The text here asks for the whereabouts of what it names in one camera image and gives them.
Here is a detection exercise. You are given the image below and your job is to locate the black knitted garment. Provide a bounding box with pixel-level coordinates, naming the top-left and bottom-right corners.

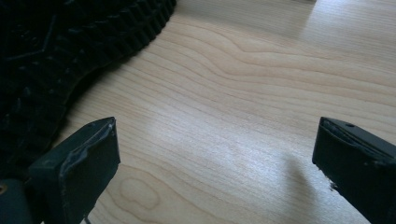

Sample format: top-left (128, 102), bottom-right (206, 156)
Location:
top-left (0, 0), bottom-right (177, 181)

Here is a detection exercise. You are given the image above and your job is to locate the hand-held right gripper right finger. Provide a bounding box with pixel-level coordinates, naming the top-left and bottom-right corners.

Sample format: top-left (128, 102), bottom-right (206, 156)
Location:
top-left (311, 116), bottom-right (396, 224)

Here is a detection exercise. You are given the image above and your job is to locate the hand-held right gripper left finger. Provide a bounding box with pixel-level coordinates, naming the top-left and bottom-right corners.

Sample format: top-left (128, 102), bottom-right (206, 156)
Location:
top-left (27, 116), bottom-right (121, 224)

